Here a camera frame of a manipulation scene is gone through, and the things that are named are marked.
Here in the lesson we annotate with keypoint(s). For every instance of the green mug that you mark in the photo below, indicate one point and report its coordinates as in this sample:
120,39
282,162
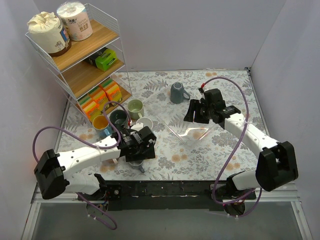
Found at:
136,109

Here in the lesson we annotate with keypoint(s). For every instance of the white wire wooden shelf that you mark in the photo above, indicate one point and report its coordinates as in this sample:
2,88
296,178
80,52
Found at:
78,77

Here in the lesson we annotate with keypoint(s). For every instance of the white toilet paper pack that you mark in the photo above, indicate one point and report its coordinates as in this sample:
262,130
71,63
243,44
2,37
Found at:
75,19

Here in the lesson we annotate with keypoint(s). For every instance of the blue white mug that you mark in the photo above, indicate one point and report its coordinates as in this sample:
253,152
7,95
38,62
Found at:
147,122

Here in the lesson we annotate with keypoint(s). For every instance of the colourful sponge packs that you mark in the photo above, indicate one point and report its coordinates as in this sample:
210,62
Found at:
94,101

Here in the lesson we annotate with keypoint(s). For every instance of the green tissue box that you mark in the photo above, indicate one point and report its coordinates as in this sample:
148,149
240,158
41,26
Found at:
102,59

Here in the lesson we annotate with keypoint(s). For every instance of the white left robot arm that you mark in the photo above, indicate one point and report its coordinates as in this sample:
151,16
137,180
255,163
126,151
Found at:
56,172

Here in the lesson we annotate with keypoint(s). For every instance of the peach pink mug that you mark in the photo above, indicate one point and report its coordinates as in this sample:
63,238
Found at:
110,162

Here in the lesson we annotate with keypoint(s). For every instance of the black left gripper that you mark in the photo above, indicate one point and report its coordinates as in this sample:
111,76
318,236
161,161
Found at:
141,154

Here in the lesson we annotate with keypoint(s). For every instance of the teal grey mug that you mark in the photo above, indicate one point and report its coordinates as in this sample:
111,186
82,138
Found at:
178,93

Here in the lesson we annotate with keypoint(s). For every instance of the floral table mat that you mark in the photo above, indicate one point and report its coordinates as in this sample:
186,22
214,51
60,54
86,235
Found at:
189,154

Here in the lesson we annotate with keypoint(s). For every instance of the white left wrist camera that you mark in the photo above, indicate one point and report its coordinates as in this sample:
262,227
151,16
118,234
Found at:
137,127

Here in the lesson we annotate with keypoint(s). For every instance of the blue butterfly mug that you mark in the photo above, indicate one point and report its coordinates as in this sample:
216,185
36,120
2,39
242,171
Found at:
102,126

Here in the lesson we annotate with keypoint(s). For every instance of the slate blue mug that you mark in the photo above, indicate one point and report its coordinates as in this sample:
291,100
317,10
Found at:
138,165

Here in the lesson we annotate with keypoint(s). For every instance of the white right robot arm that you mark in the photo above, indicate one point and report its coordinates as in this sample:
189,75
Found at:
276,161

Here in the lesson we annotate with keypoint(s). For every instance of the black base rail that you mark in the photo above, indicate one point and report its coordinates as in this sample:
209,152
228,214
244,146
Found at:
120,195

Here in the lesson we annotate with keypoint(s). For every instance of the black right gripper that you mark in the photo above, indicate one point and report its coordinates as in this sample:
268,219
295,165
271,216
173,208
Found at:
200,111

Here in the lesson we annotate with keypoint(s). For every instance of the dark grey mug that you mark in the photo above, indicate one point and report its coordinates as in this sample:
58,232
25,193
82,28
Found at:
119,119

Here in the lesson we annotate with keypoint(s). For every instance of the cream toilet paper roll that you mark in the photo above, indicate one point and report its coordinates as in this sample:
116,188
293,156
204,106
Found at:
48,32

